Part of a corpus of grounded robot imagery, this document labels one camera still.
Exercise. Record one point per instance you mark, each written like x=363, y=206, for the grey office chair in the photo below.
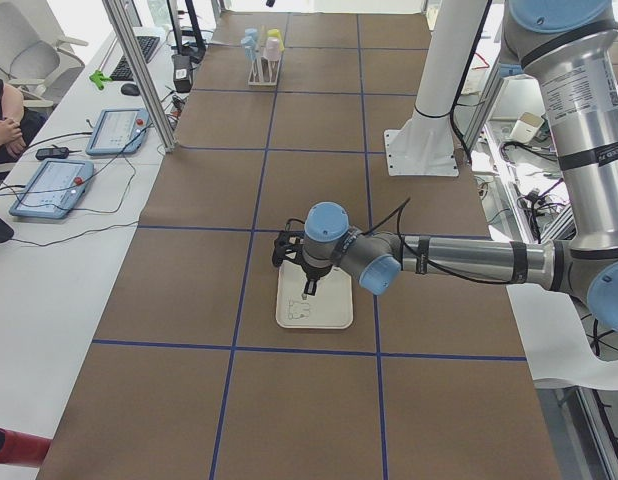
x=43, y=72

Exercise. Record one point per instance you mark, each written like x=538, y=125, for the seated person in black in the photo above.
x=12, y=142

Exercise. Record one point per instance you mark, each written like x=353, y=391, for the light blue plastic cup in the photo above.
x=251, y=35

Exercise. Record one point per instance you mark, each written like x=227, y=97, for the white wire cup rack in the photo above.
x=262, y=72

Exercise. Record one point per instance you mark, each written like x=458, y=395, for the cream plastic tray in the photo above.
x=330, y=308

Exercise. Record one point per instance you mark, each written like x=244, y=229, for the yellow plastic cup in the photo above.
x=276, y=33

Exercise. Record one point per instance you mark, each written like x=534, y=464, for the black box with label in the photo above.
x=182, y=73

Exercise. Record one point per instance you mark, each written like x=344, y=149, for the blue teach pendant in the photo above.
x=54, y=190
x=118, y=130

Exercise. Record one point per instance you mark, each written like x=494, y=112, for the far blue teach pendant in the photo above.
x=118, y=130

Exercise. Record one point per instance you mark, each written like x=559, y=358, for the pink plastic cup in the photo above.
x=273, y=48

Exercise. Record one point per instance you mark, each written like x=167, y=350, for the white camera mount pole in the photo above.
x=424, y=146

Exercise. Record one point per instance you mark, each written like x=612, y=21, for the black handheld remote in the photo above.
x=52, y=153

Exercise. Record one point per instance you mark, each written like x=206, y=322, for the near blue teach pendant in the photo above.
x=54, y=190

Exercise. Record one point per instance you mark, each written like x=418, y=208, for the white chair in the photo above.
x=555, y=343

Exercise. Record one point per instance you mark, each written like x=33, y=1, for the red cylinder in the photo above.
x=22, y=449

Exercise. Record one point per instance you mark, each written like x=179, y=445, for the green plastic clamp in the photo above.
x=99, y=79

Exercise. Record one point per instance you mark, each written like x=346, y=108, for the aluminium frame post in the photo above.
x=132, y=51

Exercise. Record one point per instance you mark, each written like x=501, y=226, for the black computer mouse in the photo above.
x=129, y=89

